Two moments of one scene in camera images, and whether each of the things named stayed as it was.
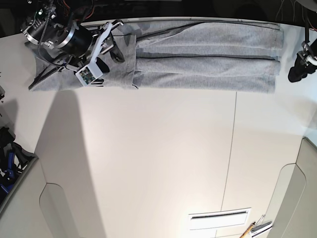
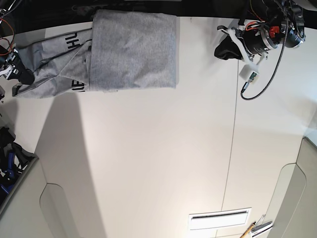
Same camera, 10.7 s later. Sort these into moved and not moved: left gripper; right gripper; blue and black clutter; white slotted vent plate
Moved: left gripper; right gripper
Not moved: blue and black clutter; white slotted vent plate
